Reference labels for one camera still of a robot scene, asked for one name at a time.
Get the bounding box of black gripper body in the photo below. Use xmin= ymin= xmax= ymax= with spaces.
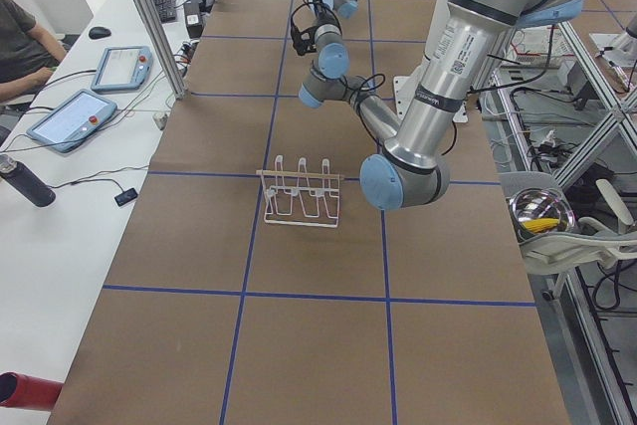
xmin=314 ymin=6 xmax=341 ymax=40

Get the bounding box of far blue teach pendant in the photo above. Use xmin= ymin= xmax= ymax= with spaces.
xmin=91 ymin=46 xmax=153 ymax=94

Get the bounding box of blue teach pendant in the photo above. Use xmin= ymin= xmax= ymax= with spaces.
xmin=27 ymin=90 xmax=116 ymax=153
xmin=91 ymin=46 xmax=153 ymax=94

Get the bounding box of black computer mouse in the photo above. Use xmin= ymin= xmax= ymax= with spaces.
xmin=89 ymin=26 xmax=111 ymax=40

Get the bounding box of small black phone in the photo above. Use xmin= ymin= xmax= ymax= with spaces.
xmin=114 ymin=188 xmax=138 ymax=207

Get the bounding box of near blue teach pendant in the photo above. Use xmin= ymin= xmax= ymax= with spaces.
xmin=27 ymin=90 xmax=116 ymax=153

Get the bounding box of metal bowl with corn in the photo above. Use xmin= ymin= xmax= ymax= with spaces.
xmin=508 ymin=188 xmax=576 ymax=243

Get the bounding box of seated person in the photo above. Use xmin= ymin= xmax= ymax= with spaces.
xmin=1 ymin=0 xmax=67 ymax=103

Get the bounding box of black water bottle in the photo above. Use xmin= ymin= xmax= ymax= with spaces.
xmin=1 ymin=154 xmax=56 ymax=207

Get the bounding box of red cylinder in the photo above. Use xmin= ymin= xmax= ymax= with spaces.
xmin=1 ymin=372 xmax=63 ymax=412

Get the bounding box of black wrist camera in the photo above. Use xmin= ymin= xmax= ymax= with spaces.
xmin=290 ymin=3 xmax=318 ymax=57

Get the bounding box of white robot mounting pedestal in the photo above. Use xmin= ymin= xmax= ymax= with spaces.
xmin=392 ymin=0 xmax=469 ymax=124

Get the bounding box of white wire cup holder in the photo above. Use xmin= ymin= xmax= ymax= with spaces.
xmin=256 ymin=155 xmax=343 ymax=228

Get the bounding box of aluminium frame post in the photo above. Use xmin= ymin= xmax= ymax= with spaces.
xmin=133 ymin=0 xmax=186 ymax=100

